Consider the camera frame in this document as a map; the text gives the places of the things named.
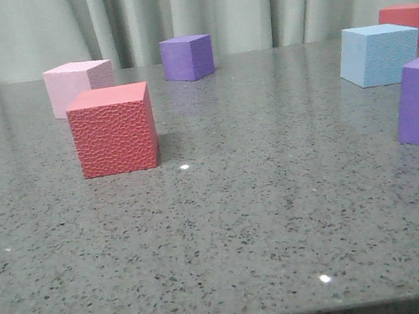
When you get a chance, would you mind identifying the light blue foam cube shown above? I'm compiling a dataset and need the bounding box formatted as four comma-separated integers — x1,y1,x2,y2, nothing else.
340,23,418,88

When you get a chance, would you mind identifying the near red foam cube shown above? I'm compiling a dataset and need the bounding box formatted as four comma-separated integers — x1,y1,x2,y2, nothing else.
66,81,158,179

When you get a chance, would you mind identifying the red foam cube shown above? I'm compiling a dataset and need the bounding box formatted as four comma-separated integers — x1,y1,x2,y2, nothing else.
66,81,158,179
378,2,419,46

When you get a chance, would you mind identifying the far purple foam cube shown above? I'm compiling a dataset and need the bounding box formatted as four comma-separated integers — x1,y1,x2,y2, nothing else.
159,34,215,81

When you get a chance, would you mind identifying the pink foam cube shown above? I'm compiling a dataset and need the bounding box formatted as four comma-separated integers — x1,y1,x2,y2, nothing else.
43,59,114,119

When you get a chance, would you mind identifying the grey curtain backdrop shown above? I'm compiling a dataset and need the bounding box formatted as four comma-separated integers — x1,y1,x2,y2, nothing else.
0,0,419,84

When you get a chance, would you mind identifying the far red foam cube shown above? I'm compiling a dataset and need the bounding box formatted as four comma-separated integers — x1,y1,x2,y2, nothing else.
378,2,419,46

